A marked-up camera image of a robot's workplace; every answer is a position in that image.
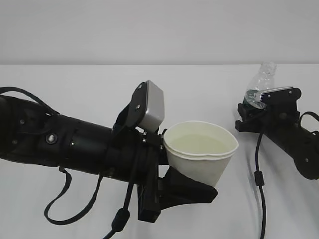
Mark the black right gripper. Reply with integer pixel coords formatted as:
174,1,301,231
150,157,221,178
235,102,300,133

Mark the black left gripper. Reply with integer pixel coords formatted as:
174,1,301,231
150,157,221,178
104,128,218,222

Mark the clear water bottle green label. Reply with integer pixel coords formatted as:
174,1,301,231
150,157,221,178
242,61,277,111

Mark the white paper cup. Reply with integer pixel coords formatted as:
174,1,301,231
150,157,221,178
163,120,239,187

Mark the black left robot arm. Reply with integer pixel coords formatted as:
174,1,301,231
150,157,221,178
0,96,218,223

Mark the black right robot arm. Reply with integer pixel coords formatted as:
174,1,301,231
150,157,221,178
235,102,319,180

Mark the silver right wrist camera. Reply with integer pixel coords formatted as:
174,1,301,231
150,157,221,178
255,87,302,106

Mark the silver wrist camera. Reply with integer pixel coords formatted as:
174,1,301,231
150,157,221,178
255,87,302,106
112,79,165,136

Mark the black left camera cable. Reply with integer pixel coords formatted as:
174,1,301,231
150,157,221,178
101,139,140,239

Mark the black camera cable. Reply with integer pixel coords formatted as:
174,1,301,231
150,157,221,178
101,139,140,239
253,111,319,239

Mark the black right camera cable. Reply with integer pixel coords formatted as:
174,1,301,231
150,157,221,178
253,111,319,239

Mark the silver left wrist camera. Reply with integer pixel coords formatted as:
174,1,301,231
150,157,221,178
112,79,165,136

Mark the black left arm strap cable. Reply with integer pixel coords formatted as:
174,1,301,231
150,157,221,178
0,86,102,220

